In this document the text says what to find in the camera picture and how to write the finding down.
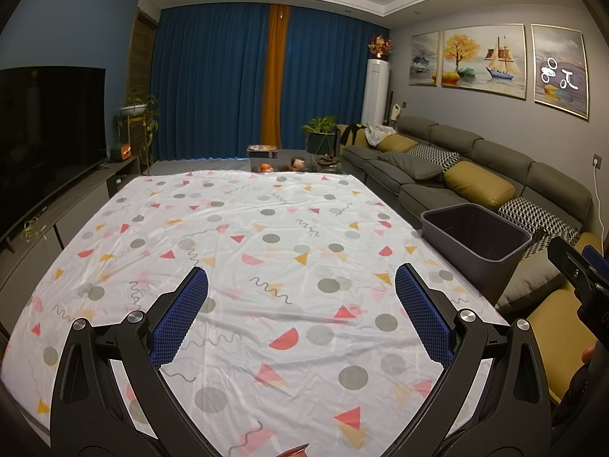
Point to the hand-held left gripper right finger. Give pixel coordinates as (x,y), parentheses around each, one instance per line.
(423,319)

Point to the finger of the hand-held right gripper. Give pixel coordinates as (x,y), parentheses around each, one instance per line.
(568,259)
(597,259)

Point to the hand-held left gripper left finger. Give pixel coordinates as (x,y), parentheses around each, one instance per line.
(178,319)

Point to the grey plastic bin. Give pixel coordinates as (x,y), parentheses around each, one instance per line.
(471,238)

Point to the large grey cushion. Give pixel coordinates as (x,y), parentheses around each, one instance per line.
(533,281)

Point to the black and white patterned cushion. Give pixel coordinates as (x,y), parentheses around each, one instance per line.
(537,219)
(440,156)

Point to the white patterned tablecloth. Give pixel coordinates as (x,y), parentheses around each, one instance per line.
(238,247)

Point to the large yellow cushion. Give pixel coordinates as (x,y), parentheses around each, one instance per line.
(478,183)

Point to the grey sofa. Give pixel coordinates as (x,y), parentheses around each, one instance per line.
(499,152)

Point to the grey television stand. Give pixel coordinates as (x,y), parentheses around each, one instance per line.
(81,195)

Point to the dried straw bundle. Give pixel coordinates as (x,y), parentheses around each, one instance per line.
(33,229)

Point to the small orange toy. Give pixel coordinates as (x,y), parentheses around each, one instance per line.
(265,168)

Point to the small yellow cushion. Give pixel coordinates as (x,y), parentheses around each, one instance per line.
(397,143)

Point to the cardboard box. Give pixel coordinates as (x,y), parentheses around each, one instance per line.
(261,151)

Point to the gold framed painting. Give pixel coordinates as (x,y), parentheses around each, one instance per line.
(560,71)

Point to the white cloth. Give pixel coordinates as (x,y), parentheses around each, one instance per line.
(380,134)

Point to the small doll toy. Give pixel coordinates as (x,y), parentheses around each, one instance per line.
(297,164)

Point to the trailing plant on stand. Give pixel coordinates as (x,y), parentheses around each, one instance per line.
(142,114)

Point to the green potted plant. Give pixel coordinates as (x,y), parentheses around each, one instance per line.
(319,138)

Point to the sailboat and tree painting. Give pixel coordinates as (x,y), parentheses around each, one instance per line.
(483,62)

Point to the black television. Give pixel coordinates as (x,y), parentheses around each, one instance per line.
(43,143)

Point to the white standing air conditioner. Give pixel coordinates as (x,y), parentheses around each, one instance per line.
(375,93)

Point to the blue curtain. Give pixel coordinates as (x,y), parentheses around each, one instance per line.
(328,81)
(209,85)

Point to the small landscape painting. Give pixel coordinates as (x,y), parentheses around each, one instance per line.
(425,59)

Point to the orange curtain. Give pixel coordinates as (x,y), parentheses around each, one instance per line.
(276,81)

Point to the wooden door panel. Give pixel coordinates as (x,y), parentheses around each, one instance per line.
(142,57)

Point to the red flower decoration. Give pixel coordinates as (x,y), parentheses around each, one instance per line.
(379,46)

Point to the wall socket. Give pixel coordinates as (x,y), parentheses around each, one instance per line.
(597,161)

